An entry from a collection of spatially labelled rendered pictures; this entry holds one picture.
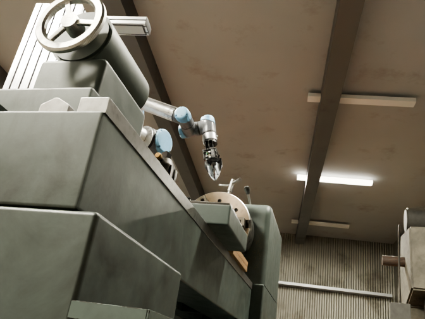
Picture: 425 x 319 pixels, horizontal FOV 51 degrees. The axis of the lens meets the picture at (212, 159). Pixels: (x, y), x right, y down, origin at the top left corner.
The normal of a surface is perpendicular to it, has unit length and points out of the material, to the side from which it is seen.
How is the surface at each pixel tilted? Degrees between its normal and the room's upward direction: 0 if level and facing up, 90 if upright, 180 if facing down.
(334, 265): 90
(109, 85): 90
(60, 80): 90
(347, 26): 180
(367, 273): 90
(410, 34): 180
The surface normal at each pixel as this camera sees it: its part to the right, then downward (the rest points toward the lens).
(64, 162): -0.22, -0.43
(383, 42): -0.14, 0.90
